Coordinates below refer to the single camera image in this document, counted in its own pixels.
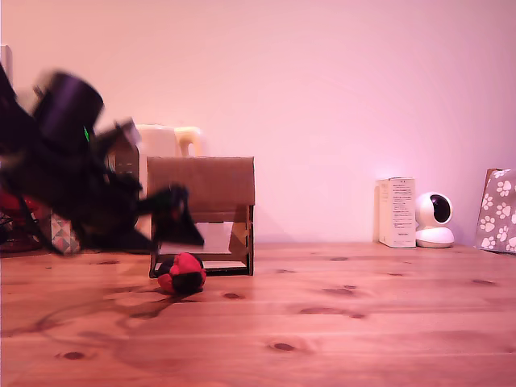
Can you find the red and black footbag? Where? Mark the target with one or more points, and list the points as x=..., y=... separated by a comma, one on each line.
x=183, y=274

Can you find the grey paw print bag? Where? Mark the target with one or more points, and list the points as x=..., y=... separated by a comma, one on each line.
x=500, y=213

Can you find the small white round camera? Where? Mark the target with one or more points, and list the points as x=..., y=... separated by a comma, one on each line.
x=433, y=238

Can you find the white wall plate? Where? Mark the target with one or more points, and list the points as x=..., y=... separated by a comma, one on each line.
x=6, y=54

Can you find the cardboard dice tower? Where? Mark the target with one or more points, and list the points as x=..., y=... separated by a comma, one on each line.
x=225, y=181

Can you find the red glass footed bowl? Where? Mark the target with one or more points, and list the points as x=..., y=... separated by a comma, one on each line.
x=10, y=203

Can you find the cream electric kettle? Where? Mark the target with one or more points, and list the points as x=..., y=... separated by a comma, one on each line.
x=161, y=141

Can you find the white printed carton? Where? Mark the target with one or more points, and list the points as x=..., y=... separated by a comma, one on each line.
x=403, y=213

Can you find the triangle pattern tissue box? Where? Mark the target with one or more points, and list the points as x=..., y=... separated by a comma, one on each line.
x=64, y=238

